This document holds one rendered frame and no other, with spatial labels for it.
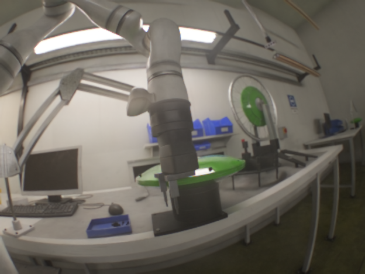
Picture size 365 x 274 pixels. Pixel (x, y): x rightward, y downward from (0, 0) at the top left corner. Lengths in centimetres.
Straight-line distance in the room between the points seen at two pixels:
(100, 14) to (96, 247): 53
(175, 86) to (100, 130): 117
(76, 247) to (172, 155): 35
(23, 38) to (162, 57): 31
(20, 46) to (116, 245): 48
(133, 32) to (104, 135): 110
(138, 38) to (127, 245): 48
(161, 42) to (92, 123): 118
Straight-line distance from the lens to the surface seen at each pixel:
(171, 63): 28
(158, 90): 25
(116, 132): 135
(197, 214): 40
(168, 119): 23
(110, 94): 68
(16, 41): 39
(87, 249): 44
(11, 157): 59
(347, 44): 510
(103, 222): 55
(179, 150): 23
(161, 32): 32
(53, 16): 48
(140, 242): 40
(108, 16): 37
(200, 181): 29
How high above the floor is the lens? 110
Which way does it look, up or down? 7 degrees up
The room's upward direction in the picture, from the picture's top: 9 degrees counter-clockwise
